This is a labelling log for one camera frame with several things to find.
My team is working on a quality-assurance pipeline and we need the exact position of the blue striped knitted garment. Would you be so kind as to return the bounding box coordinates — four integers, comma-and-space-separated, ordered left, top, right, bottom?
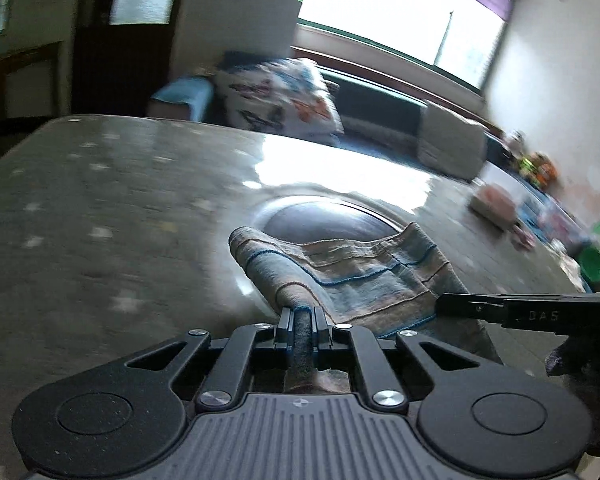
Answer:
227, 220, 502, 396

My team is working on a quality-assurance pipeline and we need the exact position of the green plastic bowl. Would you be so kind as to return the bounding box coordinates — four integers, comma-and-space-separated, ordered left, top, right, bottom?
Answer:
577, 245, 600, 292

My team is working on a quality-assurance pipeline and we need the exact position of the pink crumpled cloth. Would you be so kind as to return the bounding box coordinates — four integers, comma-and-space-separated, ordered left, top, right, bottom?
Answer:
510, 223, 535, 252

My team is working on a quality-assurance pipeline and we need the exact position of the clear plastic tissue box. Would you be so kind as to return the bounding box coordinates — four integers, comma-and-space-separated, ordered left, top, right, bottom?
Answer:
468, 184, 517, 231

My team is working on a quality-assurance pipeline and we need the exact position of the stuffed toys pile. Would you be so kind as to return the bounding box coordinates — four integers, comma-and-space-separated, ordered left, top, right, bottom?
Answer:
505, 131, 558, 192

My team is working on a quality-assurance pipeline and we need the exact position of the beige cushion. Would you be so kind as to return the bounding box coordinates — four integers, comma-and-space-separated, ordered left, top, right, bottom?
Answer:
416, 102, 488, 182

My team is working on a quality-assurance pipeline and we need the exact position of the dark green sofa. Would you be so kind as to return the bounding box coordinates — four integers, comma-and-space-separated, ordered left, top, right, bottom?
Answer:
220, 52, 512, 172

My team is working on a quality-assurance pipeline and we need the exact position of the butterfly print pillow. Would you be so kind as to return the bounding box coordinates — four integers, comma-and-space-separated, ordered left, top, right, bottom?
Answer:
214, 58, 343, 138

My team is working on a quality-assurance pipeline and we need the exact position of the blue cushion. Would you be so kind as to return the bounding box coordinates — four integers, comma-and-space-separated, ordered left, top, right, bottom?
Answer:
147, 77, 214, 122

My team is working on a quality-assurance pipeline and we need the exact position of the dark wooden door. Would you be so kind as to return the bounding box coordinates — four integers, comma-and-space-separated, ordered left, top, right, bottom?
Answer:
69, 0, 180, 116

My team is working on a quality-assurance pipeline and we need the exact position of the dark wooden cabinet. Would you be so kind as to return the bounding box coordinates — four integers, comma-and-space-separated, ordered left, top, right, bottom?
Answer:
0, 0, 67, 162

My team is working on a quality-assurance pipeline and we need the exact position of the window with green frame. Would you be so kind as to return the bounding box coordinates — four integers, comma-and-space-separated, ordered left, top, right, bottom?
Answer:
298, 0, 516, 92

